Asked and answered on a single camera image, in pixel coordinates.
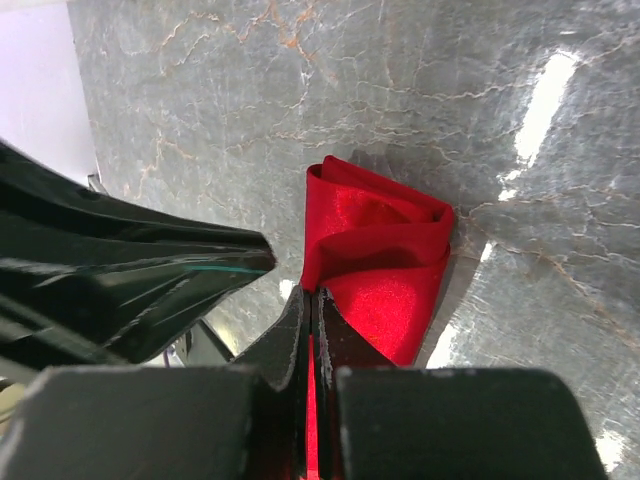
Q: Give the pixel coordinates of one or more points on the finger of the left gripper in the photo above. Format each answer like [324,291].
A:
[90,279]

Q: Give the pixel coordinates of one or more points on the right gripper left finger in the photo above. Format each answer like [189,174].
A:
[241,420]

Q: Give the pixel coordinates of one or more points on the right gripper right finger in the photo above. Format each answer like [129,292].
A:
[379,421]

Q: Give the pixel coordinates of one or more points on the red cloth napkin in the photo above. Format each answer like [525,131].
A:
[381,248]

